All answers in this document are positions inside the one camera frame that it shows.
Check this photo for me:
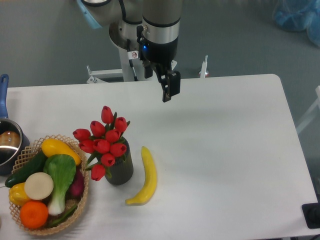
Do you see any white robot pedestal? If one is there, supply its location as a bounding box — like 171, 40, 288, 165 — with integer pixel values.
86, 22, 209, 84

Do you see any woven wicker basket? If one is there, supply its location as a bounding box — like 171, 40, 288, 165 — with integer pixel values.
9, 134, 89, 236

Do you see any purple sweet potato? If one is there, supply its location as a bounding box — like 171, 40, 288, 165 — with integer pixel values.
69, 168, 85, 198

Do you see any blue plastic bag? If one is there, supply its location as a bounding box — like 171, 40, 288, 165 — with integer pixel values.
272, 0, 320, 46

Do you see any dark grey ribbed vase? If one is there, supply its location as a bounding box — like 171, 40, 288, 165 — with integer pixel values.
105, 139, 134, 186

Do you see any yellow bell pepper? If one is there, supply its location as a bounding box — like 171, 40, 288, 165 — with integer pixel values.
9, 182, 31, 206

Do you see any green bok choy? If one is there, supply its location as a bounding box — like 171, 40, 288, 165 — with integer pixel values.
43, 154, 76, 216

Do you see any blue saucepan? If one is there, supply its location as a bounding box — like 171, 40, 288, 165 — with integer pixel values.
0, 74, 30, 176

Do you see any white frame at right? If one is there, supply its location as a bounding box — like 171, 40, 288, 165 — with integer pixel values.
295, 85, 320, 135

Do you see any yellow banana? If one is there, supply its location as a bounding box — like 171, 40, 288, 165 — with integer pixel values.
125, 146, 158, 206

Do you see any yellow squash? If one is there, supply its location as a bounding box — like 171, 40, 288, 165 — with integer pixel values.
41, 138, 82, 166

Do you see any dark green cucumber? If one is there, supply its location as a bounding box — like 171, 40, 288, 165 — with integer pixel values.
4, 150, 48, 188

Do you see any green chili pepper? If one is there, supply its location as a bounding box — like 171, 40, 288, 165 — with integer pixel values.
47, 204, 78, 228

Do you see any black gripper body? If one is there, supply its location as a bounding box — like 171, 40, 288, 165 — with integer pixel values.
138, 37, 178, 70

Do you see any orange fruit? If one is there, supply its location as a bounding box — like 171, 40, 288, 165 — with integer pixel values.
19, 201, 49, 229

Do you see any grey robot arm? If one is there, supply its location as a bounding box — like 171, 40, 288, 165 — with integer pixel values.
77, 0, 183, 102

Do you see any red tulip bouquet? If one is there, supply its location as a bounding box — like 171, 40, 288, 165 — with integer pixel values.
72, 105, 130, 181

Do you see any black device at edge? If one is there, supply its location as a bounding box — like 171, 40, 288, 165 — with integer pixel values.
301, 202, 320, 229

